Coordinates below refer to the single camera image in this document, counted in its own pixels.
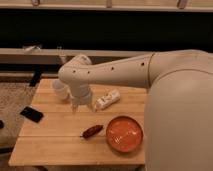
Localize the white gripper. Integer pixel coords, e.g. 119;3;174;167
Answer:
69;84;95;113

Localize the orange bowl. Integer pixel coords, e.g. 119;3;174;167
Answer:
106;116;143;153

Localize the grey horizontal rail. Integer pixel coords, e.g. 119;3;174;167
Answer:
0;48;147;64

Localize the white plastic cup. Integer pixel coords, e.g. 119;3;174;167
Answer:
52;79;69;100

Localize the wooden table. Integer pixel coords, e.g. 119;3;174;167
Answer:
9;79;146;166

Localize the black phone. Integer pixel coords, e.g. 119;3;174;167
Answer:
20;106;43;123

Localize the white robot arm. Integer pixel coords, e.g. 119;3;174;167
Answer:
58;50;213;171

